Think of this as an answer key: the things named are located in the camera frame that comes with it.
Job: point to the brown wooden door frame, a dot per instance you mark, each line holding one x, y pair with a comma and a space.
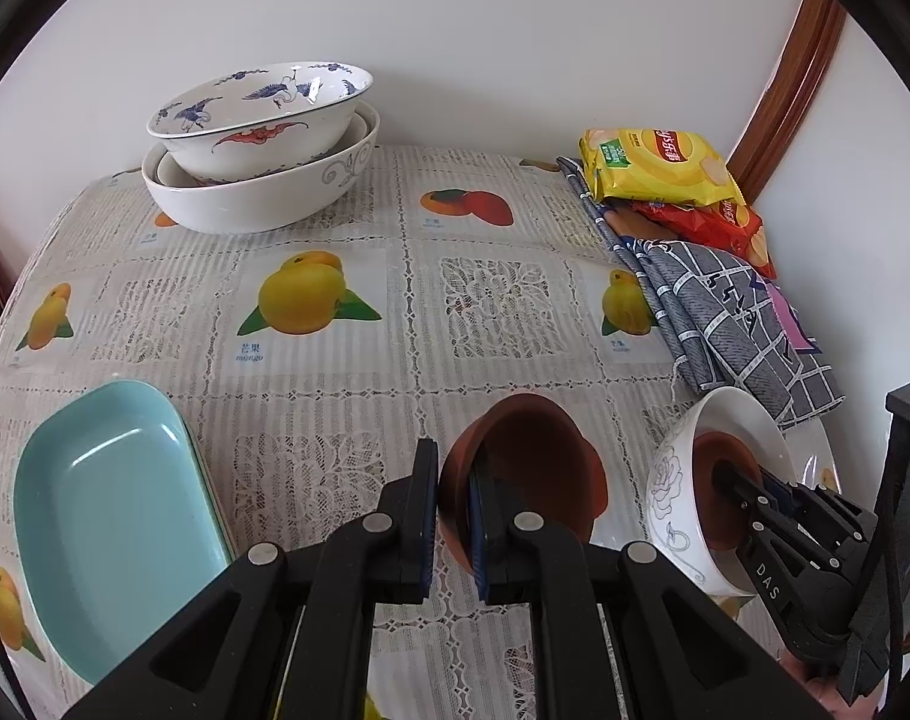
792, 90

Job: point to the blue crane patterned bowl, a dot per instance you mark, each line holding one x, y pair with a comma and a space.
260, 135

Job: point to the red chips bag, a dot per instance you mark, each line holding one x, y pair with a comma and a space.
717, 229

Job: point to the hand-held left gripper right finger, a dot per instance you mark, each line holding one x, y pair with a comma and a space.
479, 532

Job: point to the small brown bowl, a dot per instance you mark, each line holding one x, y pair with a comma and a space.
530, 457
706, 465

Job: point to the grey checkered cloth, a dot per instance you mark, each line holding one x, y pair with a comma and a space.
725, 315

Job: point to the yellow chips bag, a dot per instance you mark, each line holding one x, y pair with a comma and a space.
657, 165

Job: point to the white bowl with floral print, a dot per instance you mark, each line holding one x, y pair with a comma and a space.
672, 487

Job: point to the teal square plate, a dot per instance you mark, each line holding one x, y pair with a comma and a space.
117, 510

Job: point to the large white bowl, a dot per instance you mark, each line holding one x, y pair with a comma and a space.
275, 199

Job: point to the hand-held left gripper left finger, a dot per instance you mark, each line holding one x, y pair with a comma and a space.
425, 510

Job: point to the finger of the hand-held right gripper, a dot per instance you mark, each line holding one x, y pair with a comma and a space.
747, 514
781, 493

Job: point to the pink paper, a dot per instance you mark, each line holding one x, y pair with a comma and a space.
788, 319

